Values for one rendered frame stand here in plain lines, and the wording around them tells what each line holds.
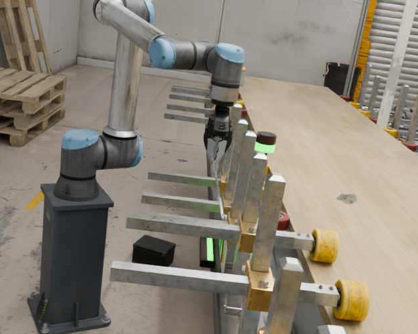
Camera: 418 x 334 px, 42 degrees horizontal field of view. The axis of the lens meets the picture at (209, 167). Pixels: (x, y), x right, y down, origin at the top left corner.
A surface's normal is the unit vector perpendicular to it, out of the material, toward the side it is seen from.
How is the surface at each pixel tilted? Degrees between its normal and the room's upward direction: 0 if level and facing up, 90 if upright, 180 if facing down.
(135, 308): 0
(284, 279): 90
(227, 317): 0
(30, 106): 90
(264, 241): 90
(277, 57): 90
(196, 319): 0
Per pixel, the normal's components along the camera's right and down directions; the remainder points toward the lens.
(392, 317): 0.14, -0.94
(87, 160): 0.55, 0.33
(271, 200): 0.02, 0.31
